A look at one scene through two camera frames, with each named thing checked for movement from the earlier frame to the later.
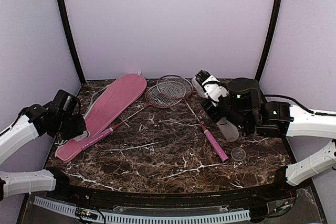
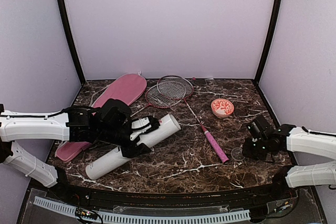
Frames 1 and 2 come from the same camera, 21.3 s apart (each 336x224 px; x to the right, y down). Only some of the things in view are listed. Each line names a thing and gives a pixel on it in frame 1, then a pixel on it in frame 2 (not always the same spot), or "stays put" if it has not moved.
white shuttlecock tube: x=226 y=125 to x=112 y=161
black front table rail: x=55 y=184 stays put
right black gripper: x=206 y=105 to x=247 y=151
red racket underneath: x=161 y=96 stays put
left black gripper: x=81 y=128 to x=134 y=150
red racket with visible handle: x=176 y=86 stays put
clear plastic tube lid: x=238 y=153 stays put
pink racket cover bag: x=109 y=104 stays put
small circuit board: x=87 y=213 stays put
